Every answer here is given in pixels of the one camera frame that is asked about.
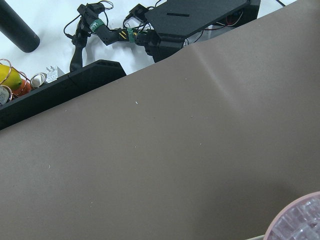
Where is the yellow lemon toy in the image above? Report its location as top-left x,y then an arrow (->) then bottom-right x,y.
0,64 -> 22,91

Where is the black long bar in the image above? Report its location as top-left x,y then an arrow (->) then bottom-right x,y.
0,59 -> 126,130

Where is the black cylinder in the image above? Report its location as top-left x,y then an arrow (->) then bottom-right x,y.
0,0 -> 40,53

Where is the pink bowl of ice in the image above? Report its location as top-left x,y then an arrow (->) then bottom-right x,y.
263,191 -> 320,240

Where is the copper wire basket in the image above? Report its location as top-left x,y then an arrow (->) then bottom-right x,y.
0,58 -> 48,106

